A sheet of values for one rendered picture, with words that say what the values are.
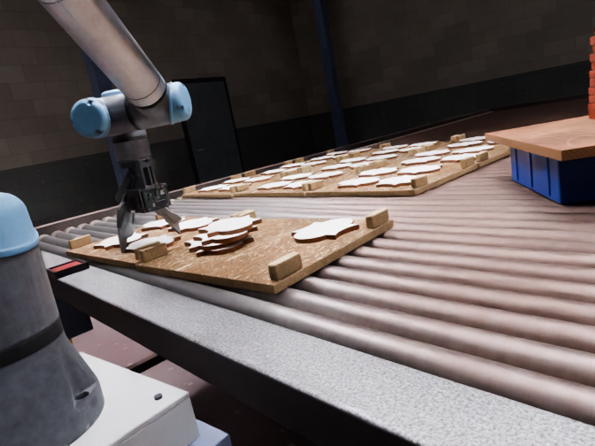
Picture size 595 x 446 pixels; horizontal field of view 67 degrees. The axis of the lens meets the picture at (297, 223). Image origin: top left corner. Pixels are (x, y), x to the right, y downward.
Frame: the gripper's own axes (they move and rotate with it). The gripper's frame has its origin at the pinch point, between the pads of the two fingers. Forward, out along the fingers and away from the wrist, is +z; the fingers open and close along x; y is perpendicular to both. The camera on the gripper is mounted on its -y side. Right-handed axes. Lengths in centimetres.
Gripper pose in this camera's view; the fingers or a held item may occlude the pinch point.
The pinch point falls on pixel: (151, 242)
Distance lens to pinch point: 113.9
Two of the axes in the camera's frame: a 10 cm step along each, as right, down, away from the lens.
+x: 6.7, -2.8, 6.9
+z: 1.6, 9.6, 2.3
